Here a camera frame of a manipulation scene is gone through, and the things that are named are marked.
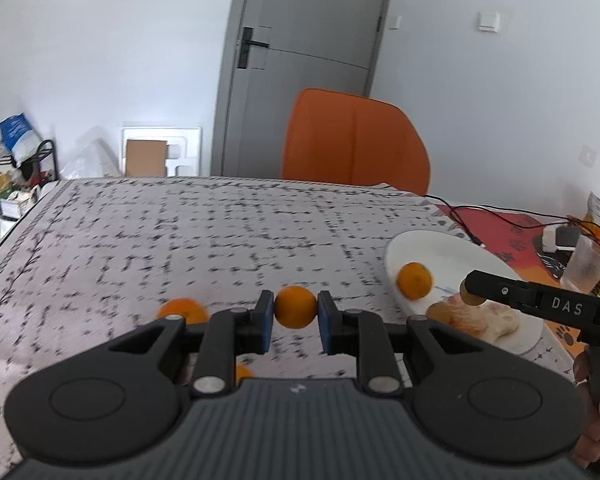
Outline grey door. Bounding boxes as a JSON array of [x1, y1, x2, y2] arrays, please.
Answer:
[[212, 0, 399, 182]]

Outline small orange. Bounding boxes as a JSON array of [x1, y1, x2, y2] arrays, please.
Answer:
[[274, 286, 318, 331]]

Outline clear plastic cup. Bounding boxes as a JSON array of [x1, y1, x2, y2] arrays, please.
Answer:
[[562, 234, 600, 294]]

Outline pinkish peeled pomelo piece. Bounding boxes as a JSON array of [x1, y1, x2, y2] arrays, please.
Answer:
[[447, 296, 487, 339]]

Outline black metal rack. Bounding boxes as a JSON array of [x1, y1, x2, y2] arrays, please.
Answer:
[[0, 138, 59, 197]]

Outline blue and white bag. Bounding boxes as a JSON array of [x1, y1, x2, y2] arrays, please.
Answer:
[[0, 113, 40, 167]]

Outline black cable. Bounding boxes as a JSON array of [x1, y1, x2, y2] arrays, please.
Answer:
[[424, 194, 583, 249]]

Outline clear plastic bag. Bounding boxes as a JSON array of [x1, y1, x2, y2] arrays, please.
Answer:
[[60, 137, 121, 180]]

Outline white foam packaging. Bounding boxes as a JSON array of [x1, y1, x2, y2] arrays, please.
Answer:
[[120, 122, 203, 178]]

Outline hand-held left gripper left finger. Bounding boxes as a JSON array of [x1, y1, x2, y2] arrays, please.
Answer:
[[107, 290, 276, 396]]

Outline white and black charger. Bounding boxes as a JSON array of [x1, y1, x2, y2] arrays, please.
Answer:
[[542, 224, 581, 254]]

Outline white bowl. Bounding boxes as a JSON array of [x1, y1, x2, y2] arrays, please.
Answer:
[[384, 230, 546, 357]]

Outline yellow-green round fruit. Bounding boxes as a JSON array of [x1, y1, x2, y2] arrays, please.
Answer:
[[425, 302, 456, 326]]

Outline orange chair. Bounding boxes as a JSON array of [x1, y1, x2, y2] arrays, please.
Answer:
[[281, 88, 431, 196]]

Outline black door handle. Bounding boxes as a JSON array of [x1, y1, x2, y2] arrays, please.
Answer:
[[236, 26, 271, 70]]

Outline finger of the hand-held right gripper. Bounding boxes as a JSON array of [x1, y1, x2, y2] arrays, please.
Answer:
[[466, 269, 536, 314]]

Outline pale peeled pomelo piece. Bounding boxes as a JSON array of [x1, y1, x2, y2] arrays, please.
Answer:
[[481, 304, 522, 342]]

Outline white shopping bag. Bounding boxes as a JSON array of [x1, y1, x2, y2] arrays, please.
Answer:
[[0, 185, 47, 224]]

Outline red patterned mat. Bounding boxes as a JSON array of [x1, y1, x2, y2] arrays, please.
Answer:
[[436, 203, 600, 378]]

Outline brown kiwi fruits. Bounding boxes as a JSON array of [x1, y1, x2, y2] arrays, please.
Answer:
[[459, 280, 487, 307]]

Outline large orange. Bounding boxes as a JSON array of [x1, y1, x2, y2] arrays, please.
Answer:
[[156, 298, 210, 325], [397, 262, 434, 301]]

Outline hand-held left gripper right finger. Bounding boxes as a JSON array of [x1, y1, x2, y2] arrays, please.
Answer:
[[317, 290, 487, 395]]

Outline brown cardboard sheet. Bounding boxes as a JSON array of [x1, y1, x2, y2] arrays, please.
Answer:
[[125, 140, 169, 177]]

